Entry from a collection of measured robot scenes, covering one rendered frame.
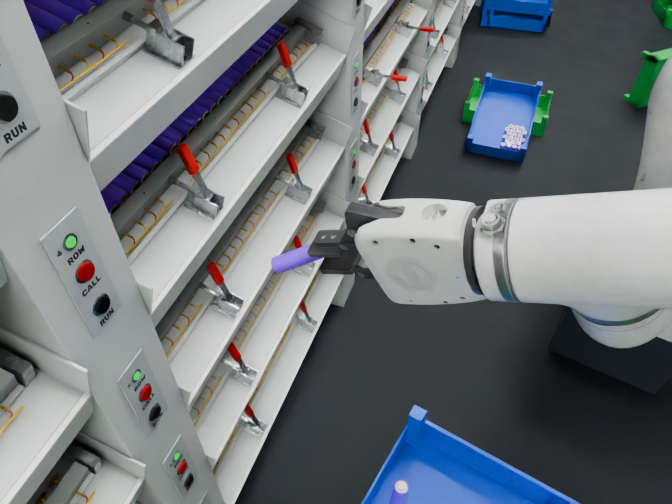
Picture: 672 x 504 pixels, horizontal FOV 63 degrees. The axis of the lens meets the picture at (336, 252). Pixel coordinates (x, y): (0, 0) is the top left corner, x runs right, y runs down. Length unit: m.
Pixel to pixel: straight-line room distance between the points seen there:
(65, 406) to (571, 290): 0.43
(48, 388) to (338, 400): 0.86
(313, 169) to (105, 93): 0.58
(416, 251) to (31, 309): 0.30
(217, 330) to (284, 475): 0.53
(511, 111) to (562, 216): 1.75
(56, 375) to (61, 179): 0.20
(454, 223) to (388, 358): 0.97
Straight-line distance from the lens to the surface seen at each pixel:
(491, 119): 2.13
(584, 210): 0.42
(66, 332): 0.50
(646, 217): 0.41
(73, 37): 0.55
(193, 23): 0.63
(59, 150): 0.44
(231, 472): 1.12
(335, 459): 1.26
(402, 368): 1.38
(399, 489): 0.74
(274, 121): 0.82
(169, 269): 0.63
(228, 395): 0.96
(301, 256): 0.56
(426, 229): 0.44
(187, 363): 0.78
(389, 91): 1.65
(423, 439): 0.84
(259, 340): 1.02
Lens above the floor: 1.16
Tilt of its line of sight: 46 degrees down
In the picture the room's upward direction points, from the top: straight up
